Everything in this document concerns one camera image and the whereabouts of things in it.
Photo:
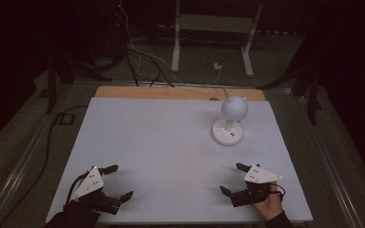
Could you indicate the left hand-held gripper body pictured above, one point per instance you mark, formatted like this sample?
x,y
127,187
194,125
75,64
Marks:
x,y
90,183

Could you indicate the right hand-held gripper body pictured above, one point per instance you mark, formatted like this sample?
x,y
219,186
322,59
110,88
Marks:
x,y
259,175

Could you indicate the person's right hand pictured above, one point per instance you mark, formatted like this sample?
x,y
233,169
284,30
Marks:
x,y
270,207

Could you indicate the white round-head desk lamp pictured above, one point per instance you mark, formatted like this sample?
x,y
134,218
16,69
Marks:
x,y
231,122

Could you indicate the white table mat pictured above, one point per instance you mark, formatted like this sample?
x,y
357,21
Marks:
x,y
158,152

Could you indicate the black square floor box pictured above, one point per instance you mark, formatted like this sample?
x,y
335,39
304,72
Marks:
x,y
66,119

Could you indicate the black metal stand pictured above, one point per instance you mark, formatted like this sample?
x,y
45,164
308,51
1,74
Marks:
x,y
52,82
312,95

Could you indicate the white plug adapter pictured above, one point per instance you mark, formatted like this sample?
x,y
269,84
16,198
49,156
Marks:
x,y
217,66

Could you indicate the white metal stand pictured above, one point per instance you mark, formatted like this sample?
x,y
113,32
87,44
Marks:
x,y
214,23

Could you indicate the metal floor rail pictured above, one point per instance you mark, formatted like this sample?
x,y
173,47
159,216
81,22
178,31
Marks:
x,y
329,161
15,171

